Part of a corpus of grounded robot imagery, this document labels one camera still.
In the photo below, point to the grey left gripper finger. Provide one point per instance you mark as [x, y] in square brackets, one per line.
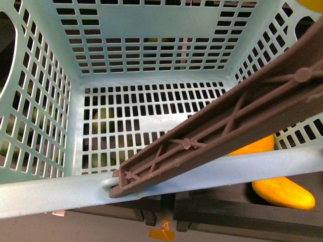
[284, 92]

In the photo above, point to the yellow mango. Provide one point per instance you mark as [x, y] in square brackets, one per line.
[279, 191]

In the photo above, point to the light blue plastic basket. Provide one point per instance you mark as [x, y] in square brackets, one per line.
[156, 63]

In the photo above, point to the yellow lemon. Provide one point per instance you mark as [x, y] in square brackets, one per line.
[313, 5]

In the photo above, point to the black fruit display shelf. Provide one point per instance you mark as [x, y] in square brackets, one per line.
[231, 210]

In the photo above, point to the green lime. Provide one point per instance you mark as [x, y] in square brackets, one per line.
[103, 121]

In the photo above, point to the yellow tape piece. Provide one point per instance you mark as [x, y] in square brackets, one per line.
[164, 233]

